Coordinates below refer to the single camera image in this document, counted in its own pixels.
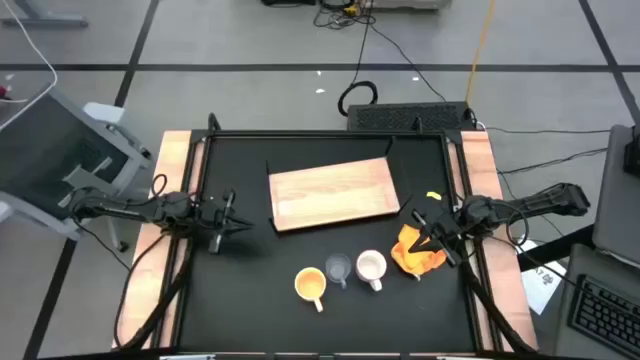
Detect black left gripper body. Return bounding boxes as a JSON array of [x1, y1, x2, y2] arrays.
[[197, 188, 237, 255]]

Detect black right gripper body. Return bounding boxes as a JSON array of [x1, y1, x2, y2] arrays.
[[410, 207, 469, 268]]

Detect grey white patterned mug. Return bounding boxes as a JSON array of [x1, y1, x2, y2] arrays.
[[355, 249, 389, 293]]

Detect clear glass cup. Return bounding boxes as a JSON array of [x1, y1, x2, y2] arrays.
[[324, 253, 353, 290]]

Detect pale yellow mug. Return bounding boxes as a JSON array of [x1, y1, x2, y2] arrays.
[[293, 266, 329, 314]]

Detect orange cloth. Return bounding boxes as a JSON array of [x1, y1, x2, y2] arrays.
[[390, 223, 448, 277]]

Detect white paper sheet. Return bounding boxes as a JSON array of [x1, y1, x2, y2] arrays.
[[514, 237, 569, 316]]

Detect black computer box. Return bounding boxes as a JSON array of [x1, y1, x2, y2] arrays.
[[346, 101, 476, 132]]

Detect grey desk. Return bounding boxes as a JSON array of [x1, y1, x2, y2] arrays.
[[552, 123, 640, 360]]

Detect black keyboard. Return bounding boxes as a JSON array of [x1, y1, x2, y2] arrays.
[[568, 273, 640, 357]]

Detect grey monitor cart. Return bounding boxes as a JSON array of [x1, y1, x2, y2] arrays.
[[0, 82, 154, 241]]

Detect grey table foot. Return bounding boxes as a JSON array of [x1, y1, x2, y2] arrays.
[[0, 0, 90, 29]]

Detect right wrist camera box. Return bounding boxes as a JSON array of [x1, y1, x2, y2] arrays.
[[441, 213, 464, 239]]

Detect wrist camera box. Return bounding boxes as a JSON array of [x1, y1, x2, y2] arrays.
[[441, 213, 464, 239], [202, 202, 226, 226]]

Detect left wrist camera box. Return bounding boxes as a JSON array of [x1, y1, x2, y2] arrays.
[[202, 202, 226, 226]]

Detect black sleeved cable bundle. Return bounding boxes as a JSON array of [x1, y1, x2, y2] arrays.
[[458, 259, 537, 357], [113, 232, 196, 351]]

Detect wooden shelf with black frame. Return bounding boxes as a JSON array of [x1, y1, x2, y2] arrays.
[[264, 134, 416, 234]]

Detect black aluminium rig frame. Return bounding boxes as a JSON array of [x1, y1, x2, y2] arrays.
[[154, 112, 539, 360]]

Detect thin black cable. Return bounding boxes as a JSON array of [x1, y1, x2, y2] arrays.
[[368, 23, 447, 103], [498, 146, 610, 177], [483, 125, 612, 137]]

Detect coiled black cable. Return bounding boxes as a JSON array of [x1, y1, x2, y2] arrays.
[[337, 80, 380, 118]]

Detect yellow cable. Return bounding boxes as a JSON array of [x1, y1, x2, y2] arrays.
[[464, 0, 497, 105]]

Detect tangled black cables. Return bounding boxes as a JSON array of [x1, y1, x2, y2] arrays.
[[312, 0, 377, 30]]

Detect white cable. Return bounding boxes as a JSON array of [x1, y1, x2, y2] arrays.
[[0, 0, 60, 132]]

